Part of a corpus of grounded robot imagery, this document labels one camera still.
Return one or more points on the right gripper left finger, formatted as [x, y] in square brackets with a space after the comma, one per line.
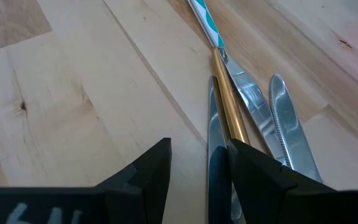
[120, 202]

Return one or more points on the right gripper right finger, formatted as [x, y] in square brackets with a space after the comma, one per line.
[275, 199]

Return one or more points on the gold knife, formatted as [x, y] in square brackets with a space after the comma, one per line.
[230, 105]

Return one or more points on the silver spoon utensil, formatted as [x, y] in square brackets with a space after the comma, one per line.
[250, 93]

